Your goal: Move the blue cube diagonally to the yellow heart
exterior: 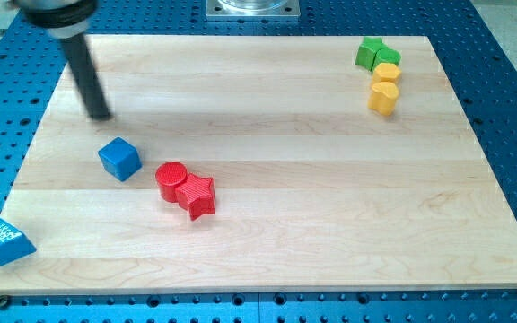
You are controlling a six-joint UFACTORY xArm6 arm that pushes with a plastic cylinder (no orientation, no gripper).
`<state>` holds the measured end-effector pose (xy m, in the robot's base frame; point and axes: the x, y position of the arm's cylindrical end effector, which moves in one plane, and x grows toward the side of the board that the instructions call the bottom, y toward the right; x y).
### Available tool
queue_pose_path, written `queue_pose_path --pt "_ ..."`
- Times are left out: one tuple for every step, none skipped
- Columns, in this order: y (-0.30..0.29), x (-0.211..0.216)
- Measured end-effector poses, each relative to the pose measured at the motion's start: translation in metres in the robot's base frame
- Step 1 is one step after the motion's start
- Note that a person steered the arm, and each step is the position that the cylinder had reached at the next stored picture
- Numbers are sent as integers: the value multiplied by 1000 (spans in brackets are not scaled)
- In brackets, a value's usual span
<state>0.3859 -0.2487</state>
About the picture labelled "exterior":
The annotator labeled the blue cube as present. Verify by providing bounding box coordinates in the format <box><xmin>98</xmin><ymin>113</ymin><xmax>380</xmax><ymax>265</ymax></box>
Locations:
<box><xmin>98</xmin><ymin>137</ymin><xmax>143</xmax><ymax>182</ymax></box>

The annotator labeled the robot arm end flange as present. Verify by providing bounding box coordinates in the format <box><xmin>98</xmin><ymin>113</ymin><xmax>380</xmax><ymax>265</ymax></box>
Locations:
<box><xmin>9</xmin><ymin>0</ymin><xmax>99</xmax><ymax>39</ymax></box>

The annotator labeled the yellow heart block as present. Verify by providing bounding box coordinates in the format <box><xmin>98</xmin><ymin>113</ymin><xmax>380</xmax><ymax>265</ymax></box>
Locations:
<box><xmin>368</xmin><ymin>82</ymin><xmax>399</xmax><ymax>117</ymax></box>

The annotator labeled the wooden board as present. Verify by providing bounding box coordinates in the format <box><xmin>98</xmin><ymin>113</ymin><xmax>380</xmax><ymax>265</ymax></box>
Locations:
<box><xmin>0</xmin><ymin>35</ymin><xmax>517</xmax><ymax>295</ymax></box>

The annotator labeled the red star block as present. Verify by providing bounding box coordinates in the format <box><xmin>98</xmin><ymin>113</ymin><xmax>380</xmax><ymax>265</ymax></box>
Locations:
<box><xmin>175</xmin><ymin>173</ymin><xmax>215</xmax><ymax>221</ymax></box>

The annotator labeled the red cylinder block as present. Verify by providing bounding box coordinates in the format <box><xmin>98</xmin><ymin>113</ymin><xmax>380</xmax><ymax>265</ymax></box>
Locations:
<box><xmin>155</xmin><ymin>161</ymin><xmax>188</xmax><ymax>203</ymax></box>

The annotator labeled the green star block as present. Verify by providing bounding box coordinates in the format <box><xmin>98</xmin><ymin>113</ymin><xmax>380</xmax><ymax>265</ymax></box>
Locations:
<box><xmin>355</xmin><ymin>36</ymin><xmax>387</xmax><ymax>71</ymax></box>

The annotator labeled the yellow hexagon block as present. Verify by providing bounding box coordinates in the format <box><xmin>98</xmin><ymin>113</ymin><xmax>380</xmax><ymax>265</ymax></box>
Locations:
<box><xmin>371</xmin><ymin>63</ymin><xmax>402</xmax><ymax>85</ymax></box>

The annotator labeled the green cylinder block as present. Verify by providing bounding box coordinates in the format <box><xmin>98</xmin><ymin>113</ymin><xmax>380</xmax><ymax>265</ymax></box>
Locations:
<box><xmin>372</xmin><ymin>48</ymin><xmax>401</xmax><ymax>71</ymax></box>

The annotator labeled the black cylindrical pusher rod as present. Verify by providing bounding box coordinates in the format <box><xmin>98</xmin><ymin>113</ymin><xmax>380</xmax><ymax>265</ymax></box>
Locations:
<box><xmin>59</xmin><ymin>33</ymin><xmax>111</xmax><ymax>121</ymax></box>

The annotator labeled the blue perforated table plate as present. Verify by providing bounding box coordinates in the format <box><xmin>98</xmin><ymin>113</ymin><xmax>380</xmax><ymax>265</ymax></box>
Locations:
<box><xmin>0</xmin><ymin>0</ymin><xmax>517</xmax><ymax>322</ymax></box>

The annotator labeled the blue triangle block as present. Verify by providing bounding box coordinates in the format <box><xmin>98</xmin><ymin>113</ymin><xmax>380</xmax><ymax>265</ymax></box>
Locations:
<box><xmin>0</xmin><ymin>219</ymin><xmax>37</xmax><ymax>266</ymax></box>

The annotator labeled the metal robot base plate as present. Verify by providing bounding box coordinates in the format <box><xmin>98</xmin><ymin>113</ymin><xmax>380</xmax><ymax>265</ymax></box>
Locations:
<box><xmin>206</xmin><ymin>0</ymin><xmax>301</xmax><ymax>21</ymax></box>

